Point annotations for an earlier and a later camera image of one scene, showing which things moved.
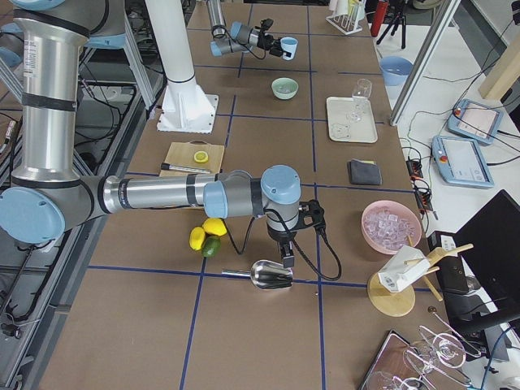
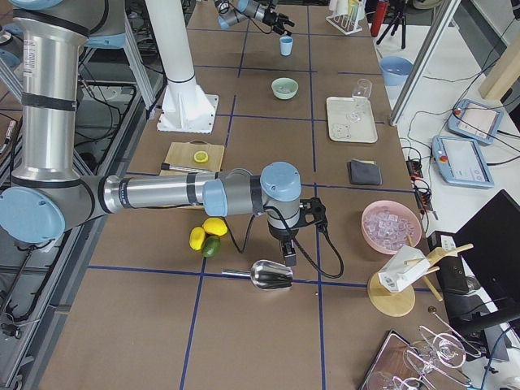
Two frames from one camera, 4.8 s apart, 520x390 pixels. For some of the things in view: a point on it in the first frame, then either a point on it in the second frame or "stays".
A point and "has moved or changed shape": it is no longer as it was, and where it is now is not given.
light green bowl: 284,88 stays
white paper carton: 396,275 stays
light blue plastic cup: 289,45 has moved or changed shape
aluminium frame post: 447,14 stays
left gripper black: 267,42 → 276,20
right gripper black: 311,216 stays
